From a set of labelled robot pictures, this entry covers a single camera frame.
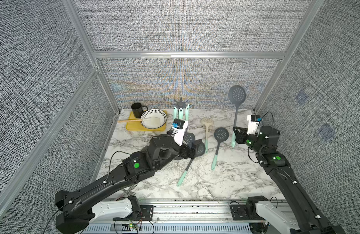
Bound grey skimmer front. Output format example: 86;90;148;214
173;106;178;120

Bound white bowl black rim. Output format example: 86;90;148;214
141;109;167;129

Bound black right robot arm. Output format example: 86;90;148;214
233;126;345;234

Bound cream skimmer mint handle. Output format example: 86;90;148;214
177;142;206;187

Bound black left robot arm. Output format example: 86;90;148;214
55;135;205;234

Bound yellow tray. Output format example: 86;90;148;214
126;109;168;132

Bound grey skimmer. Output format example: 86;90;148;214
173;106;178;120
228;84;247;149
211;127;229;171

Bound grey skimmer back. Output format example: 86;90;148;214
228;84;247;149

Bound grey skimmer lone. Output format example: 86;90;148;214
183;104;195;147

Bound grey utensil rack stand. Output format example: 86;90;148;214
172;98;192;120

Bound wooden handled white spatula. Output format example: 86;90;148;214
118;117;160;123

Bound cream slotted spatula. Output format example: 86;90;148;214
200;118;214;154

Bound black mug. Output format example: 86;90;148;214
131;102;149;119

